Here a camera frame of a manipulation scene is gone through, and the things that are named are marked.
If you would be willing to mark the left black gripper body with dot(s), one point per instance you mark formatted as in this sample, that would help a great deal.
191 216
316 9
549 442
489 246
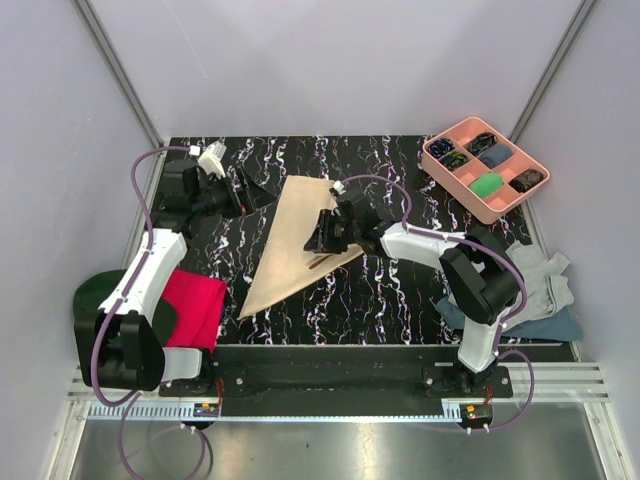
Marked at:
218 198

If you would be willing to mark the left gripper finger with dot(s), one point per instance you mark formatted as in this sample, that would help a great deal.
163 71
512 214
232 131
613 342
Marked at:
253 199
246 182

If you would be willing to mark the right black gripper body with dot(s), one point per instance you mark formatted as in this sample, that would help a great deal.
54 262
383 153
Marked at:
334 226

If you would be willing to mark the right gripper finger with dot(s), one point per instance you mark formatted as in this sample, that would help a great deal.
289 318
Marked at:
316 243
337 245

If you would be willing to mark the beige cloth napkin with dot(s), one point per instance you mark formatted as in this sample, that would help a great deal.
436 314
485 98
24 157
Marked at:
282 269

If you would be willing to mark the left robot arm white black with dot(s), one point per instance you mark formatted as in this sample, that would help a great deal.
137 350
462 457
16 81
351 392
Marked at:
116 343

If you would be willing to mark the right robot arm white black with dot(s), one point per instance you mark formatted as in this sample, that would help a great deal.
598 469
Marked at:
486 285

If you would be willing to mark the red folded cloth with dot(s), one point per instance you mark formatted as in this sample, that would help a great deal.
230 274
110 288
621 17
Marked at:
199 304

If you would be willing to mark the blue patterned rolled sock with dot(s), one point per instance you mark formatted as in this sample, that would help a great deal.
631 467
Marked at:
439 148

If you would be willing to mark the yellow patterned rolled sock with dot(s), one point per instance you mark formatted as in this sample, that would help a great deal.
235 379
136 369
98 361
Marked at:
454 160

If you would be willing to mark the green rolled sock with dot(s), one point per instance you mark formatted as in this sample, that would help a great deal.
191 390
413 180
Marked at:
486 184

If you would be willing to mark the pink divided tray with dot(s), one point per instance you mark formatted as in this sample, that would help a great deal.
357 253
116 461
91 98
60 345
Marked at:
490 209

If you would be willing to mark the dark green baseball cap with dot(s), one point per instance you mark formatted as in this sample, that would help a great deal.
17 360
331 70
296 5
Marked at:
92 292

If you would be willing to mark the dark multicolour rolled sock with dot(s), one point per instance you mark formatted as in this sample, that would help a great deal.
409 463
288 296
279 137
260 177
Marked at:
482 142

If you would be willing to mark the grey-blue rolled sock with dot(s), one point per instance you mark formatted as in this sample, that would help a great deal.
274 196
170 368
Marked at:
495 155

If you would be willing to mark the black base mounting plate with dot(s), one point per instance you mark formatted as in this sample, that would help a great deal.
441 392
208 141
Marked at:
435 371

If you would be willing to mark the dark brown rolled sock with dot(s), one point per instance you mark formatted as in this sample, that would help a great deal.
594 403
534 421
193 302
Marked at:
526 180

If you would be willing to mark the grey t-shirt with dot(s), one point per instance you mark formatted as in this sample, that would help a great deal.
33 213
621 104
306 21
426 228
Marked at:
547 287

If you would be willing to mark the blue folded cloth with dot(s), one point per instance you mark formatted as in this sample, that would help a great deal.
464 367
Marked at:
561 327

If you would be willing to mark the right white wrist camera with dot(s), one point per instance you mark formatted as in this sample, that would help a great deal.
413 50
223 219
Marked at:
337 189

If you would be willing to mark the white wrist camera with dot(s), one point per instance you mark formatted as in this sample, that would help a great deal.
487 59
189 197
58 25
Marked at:
337 189
209 159

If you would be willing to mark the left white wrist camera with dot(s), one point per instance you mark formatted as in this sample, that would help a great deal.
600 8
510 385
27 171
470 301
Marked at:
209 159

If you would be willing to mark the aluminium frame rail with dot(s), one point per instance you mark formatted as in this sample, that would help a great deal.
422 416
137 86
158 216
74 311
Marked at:
97 31

